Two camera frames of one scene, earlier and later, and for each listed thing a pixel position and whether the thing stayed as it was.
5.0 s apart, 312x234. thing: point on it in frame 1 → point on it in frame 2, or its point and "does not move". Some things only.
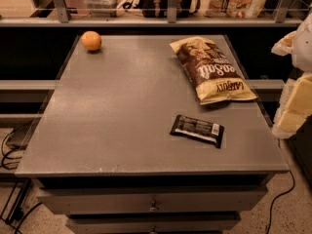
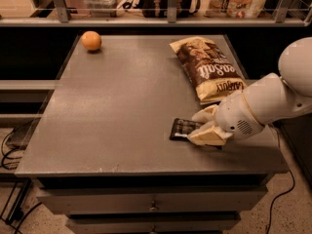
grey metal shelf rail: x=63 y=18 does not move
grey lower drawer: x=152 y=223 does not move
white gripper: x=303 y=51 → x=234 y=115
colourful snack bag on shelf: x=236 y=1 does not move
